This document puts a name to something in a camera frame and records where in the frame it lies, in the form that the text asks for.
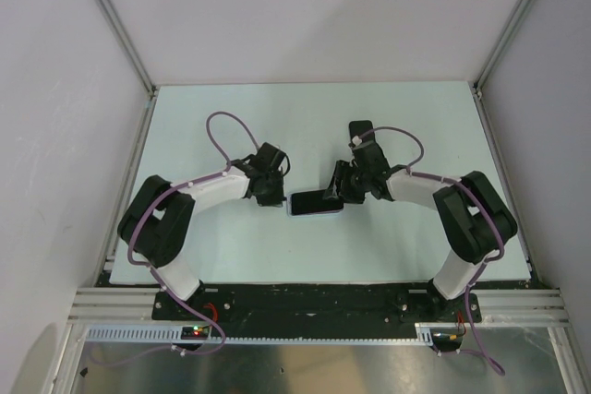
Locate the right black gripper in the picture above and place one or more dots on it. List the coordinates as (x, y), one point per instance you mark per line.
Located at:
(343, 171)

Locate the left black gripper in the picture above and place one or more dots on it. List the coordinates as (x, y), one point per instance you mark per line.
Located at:
(276, 199)

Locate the light blue phone case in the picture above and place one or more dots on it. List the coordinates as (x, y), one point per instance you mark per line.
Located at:
(314, 214)

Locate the dark phone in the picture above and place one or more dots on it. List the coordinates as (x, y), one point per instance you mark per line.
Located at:
(314, 202)

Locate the black smartphone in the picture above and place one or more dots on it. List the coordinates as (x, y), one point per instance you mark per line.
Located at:
(362, 128)

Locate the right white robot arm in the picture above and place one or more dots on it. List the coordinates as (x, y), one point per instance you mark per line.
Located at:
(475, 219)

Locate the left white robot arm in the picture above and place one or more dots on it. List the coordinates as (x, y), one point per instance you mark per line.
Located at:
(156, 223)

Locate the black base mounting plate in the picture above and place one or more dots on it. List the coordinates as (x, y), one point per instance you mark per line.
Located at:
(324, 311)

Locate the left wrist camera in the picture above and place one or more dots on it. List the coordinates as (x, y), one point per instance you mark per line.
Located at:
(269, 159)

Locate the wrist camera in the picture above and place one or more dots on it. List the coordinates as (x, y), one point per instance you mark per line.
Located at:
(368, 154)
(269, 159)

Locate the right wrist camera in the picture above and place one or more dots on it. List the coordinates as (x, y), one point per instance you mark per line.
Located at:
(368, 154)

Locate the white slotted cable duct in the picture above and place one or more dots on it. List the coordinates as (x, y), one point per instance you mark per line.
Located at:
(177, 334)

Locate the aluminium front rail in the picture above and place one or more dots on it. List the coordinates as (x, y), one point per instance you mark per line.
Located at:
(528, 308)

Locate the left aluminium frame post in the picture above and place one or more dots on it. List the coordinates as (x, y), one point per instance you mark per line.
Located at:
(116, 25)

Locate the aluminium frame post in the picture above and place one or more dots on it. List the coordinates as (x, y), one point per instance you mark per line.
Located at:
(510, 28)
(116, 25)

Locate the right aluminium frame post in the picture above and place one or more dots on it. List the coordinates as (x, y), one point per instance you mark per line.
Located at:
(510, 28)

